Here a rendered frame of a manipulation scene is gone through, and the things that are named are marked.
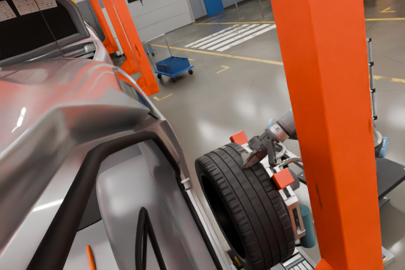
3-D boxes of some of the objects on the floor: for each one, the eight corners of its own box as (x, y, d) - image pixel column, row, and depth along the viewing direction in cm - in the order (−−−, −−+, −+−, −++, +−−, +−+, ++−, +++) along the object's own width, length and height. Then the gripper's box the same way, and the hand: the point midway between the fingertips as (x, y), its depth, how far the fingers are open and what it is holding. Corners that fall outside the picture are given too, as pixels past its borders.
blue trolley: (156, 78, 778) (142, 41, 738) (176, 69, 801) (164, 33, 762) (174, 84, 695) (159, 42, 655) (196, 73, 718) (183, 32, 679)
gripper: (271, 132, 147) (238, 161, 150) (264, 125, 140) (229, 155, 144) (282, 144, 142) (248, 174, 145) (275, 137, 135) (239, 169, 138)
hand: (244, 167), depth 142 cm, fingers closed, pressing on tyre
